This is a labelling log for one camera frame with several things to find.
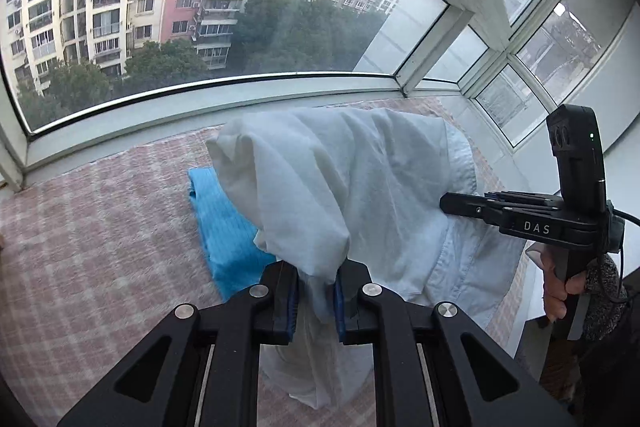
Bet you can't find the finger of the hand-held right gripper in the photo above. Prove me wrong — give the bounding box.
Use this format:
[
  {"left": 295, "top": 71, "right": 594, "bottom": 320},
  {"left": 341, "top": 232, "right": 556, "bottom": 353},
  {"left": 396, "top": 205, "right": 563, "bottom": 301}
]
[
  {"left": 482, "top": 189, "right": 566, "bottom": 206},
  {"left": 440, "top": 192, "right": 506, "bottom": 220}
]

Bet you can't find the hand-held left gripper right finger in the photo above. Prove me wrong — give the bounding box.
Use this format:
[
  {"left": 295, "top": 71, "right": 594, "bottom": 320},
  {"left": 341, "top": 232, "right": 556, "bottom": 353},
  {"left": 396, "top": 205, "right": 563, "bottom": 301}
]
[{"left": 334, "top": 259, "right": 583, "bottom": 427}]

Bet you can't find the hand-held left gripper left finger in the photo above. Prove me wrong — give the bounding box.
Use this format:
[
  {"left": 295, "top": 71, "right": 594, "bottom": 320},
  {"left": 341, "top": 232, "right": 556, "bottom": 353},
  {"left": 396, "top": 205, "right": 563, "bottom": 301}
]
[{"left": 57, "top": 261, "right": 301, "bottom": 427}]

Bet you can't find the white shirt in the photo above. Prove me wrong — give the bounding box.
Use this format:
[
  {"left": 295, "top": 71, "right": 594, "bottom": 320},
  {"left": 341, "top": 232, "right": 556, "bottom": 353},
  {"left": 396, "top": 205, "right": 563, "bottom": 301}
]
[{"left": 205, "top": 107, "right": 531, "bottom": 413}]

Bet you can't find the person's right forearm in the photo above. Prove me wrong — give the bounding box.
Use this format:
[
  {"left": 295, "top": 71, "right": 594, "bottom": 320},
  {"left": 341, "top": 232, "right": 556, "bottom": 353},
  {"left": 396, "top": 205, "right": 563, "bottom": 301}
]
[{"left": 582, "top": 254, "right": 631, "bottom": 343}]

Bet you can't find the person's right hand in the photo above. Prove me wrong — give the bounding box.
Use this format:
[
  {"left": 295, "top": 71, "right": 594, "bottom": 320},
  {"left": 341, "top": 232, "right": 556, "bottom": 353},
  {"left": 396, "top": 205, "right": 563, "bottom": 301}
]
[{"left": 541, "top": 247, "right": 588, "bottom": 323}]

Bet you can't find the blue garment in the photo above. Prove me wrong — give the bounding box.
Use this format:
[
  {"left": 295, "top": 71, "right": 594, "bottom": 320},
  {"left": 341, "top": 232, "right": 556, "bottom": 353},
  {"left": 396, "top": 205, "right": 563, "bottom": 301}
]
[{"left": 187, "top": 167, "right": 278, "bottom": 303}]

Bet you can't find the person's dark jacket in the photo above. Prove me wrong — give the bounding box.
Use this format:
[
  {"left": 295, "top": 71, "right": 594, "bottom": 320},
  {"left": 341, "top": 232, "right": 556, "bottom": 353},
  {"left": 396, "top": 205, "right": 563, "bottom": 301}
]
[{"left": 575, "top": 277, "right": 640, "bottom": 427}]

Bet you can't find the pink checked blanket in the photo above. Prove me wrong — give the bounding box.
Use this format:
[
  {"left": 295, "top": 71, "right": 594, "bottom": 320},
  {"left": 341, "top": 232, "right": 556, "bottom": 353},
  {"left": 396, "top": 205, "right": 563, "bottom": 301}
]
[{"left": 0, "top": 94, "right": 531, "bottom": 427}]

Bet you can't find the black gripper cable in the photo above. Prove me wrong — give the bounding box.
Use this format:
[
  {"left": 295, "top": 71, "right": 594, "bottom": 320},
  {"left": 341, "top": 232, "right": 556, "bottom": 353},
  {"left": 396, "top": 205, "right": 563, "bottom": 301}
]
[{"left": 597, "top": 207, "right": 640, "bottom": 305}]

